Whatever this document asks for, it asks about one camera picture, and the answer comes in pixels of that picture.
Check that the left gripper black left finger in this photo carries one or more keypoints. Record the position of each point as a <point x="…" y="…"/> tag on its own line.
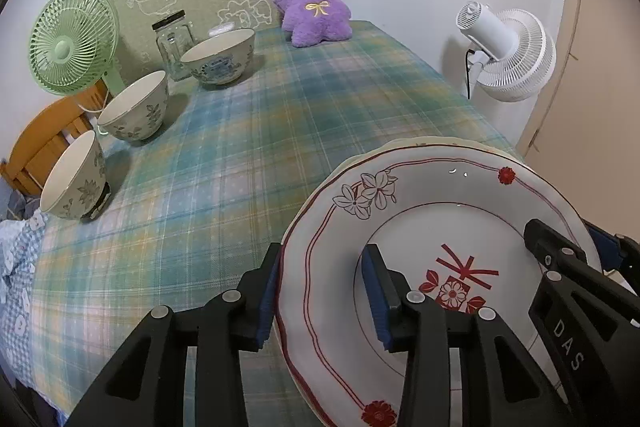
<point x="143" y="383"/>

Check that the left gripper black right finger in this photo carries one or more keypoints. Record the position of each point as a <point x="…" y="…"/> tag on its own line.
<point x="501" y="383"/>

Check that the white plate with red flowers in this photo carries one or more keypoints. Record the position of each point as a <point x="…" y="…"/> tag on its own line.
<point x="451" y="218"/>

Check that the floral bowl bed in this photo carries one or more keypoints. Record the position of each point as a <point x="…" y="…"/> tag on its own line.
<point x="77" y="188"/>

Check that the floral bowl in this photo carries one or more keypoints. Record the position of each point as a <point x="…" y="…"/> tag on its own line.
<point x="137" y="112"/>

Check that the beige wooden door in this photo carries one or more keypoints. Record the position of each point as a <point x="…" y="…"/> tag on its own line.
<point x="583" y="135"/>

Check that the plaid green tablecloth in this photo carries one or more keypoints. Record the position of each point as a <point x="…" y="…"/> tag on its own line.
<point x="198" y="205"/>

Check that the blue checkered bear blanket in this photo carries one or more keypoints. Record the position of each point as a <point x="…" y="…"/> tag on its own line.
<point x="22" y="230"/>

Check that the white floor fan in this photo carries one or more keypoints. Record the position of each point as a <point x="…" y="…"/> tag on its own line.
<point x="511" y="56"/>

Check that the blue patterned bowl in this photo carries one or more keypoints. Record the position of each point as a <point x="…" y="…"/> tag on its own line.
<point x="221" y="59"/>

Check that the glass jar with black lid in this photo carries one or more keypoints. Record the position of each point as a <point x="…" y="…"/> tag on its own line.
<point x="173" y="39"/>

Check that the green desk fan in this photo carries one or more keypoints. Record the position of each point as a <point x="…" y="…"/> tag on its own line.
<point x="73" y="46"/>

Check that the purple plush bunny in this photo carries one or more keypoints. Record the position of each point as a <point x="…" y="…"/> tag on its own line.
<point x="309" y="22"/>

